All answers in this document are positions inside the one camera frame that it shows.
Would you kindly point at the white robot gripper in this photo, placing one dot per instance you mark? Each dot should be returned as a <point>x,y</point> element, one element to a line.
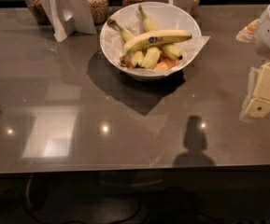
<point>257,101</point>

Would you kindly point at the yellow banana with sticker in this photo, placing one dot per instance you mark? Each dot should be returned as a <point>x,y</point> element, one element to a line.
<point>155,38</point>

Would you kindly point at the orange fruit in bowl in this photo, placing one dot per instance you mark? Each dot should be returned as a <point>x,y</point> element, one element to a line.
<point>166,64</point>

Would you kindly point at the white ceramic bowl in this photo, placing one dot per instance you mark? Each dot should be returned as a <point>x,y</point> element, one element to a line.
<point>172,16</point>

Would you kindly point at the middle short yellow banana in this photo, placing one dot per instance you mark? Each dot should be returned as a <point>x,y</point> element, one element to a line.
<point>151,58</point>

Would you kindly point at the back yellow banana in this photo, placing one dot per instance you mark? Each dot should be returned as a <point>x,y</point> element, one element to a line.
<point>172,51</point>

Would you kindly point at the left yellow banana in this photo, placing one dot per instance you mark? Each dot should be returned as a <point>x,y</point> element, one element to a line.
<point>136,58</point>

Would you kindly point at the far right glass jar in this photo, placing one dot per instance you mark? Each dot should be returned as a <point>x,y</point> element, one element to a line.
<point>195,4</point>

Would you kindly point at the white paper liner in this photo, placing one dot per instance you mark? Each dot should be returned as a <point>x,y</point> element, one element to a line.
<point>195,45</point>

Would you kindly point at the middle glass jar of grains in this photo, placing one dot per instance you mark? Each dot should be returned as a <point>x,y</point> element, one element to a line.
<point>99,10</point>

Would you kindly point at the white folded card stand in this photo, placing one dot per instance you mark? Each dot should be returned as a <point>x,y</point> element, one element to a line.
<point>69,16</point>

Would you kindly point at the left glass jar of nuts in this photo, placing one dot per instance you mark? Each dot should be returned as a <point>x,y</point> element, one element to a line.
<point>38,12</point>

